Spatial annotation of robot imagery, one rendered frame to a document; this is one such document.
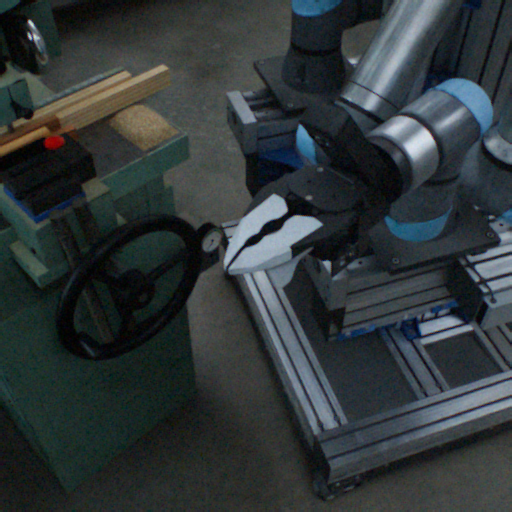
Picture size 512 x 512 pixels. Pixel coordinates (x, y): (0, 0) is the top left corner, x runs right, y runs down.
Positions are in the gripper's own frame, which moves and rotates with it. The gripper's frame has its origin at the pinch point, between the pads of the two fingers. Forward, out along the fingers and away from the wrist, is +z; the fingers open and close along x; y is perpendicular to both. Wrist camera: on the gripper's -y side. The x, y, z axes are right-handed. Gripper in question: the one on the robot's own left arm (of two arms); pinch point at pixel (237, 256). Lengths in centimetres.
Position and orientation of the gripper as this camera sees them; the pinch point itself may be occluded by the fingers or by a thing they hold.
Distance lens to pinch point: 55.1
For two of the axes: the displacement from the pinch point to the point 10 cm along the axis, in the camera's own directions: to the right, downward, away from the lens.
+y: 0.7, 7.0, 7.1
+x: -6.8, -4.9, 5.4
